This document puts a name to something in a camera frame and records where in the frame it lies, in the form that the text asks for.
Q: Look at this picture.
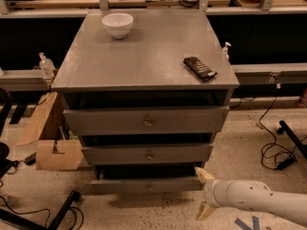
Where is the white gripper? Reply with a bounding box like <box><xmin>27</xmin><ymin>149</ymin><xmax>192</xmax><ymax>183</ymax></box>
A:
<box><xmin>195</xmin><ymin>167</ymin><xmax>224</xmax><ymax>220</ymax></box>

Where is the grey bottom drawer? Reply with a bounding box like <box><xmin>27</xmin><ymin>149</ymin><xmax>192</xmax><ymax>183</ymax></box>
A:
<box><xmin>91</xmin><ymin>163</ymin><xmax>202</xmax><ymax>194</ymax></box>

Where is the grey drawer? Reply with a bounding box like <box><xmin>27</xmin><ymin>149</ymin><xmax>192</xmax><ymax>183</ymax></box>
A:
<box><xmin>63</xmin><ymin>106</ymin><xmax>229</xmax><ymax>136</ymax></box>
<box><xmin>82</xmin><ymin>144</ymin><xmax>213</xmax><ymax>165</ymax></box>
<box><xmin>91</xmin><ymin>163</ymin><xmax>202</xmax><ymax>194</ymax></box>

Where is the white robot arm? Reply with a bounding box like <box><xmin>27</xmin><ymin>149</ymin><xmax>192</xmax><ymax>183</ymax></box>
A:
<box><xmin>195</xmin><ymin>167</ymin><xmax>307</xmax><ymax>226</ymax></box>

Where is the grey middle drawer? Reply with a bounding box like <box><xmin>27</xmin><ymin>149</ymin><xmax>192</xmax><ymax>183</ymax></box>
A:
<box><xmin>82</xmin><ymin>144</ymin><xmax>213</xmax><ymax>165</ymax></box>

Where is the grey top drawer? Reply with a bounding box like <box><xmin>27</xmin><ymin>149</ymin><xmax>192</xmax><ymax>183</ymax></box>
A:
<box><xmin>63</xmin><ymin>106</ymin><xmax>229</xmax><ymax>136</ymax></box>

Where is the grey drawer cabinet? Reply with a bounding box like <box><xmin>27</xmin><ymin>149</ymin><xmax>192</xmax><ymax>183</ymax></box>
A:
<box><xmin>51</xmin><ymin>9</ymin><xmax>240</xmax><ymax>181</ymax></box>

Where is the black stand leg right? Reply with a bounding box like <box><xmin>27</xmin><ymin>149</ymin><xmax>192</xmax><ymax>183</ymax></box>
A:
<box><xmin>279</xmin><ymin>121</ymin><xmax>307</xmax><ymax>158</ymax></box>

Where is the black stand leg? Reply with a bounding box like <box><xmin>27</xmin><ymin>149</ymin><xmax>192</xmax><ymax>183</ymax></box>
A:
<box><xmin>279</xmin><ymin>121</ymin><xmax>307</xmax><ymax>158</ymax></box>
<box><xmin>0</xmin><ymin>191</ymin><xmax>81</xmax><ymax>230</ymax></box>

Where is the dark snack bar wrapper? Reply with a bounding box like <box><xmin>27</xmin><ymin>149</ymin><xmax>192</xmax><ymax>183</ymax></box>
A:
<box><xmin>183</xmin><ymin>57</ymin><xmax>217</xmax><ymax>81</ymax></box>

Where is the black stand leg left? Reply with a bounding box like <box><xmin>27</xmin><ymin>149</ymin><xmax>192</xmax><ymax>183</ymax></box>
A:
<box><xmin>0</xmin><ymin>191</ymin><xmax>81</xmax><ymax>230</ymax></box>

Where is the white pump bottle right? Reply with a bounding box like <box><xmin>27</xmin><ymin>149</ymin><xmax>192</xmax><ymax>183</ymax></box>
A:
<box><xmin>223</xmin><ymin>42</ymin><xmax>231</xmax><ymax>59</ymax></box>

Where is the cardboard box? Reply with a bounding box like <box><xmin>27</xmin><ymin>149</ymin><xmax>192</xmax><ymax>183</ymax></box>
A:
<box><xmin>15</xmin><ymin>92</ymin><xmax>83</xmax><ymax>171</ymax></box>

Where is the white ceramic bowl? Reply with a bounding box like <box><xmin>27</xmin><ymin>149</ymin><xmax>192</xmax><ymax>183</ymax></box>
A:
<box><xmin>102</xmin><ymin>12</ymin><xmax>133</xmax><ymax>38</ymax></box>

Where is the black office chair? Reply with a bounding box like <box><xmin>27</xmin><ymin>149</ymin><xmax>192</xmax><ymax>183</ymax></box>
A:
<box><xmin>0</xmin><ymin>87</ymin><xmax>19</xmax><ymax>180</ymax></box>

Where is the clear sanitizer bottle left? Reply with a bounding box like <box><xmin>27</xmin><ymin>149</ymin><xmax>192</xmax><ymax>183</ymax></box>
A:
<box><xmin>38</xmin><ymin>53</ymin><xmax>56</xmax><ymax>78</ymax></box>

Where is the black cable with adapter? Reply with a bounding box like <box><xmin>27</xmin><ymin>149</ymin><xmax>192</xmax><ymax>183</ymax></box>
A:
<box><xmin>257</xmin><ymin>75</ymin><xmax>298</xmax><ymax>172</ymax></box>

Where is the black floor cable left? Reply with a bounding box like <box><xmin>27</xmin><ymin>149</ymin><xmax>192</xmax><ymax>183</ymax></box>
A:
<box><xmin>0</xmin><ymin>194</ymin><xmax>84</xmax><ymax>230</ymax></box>

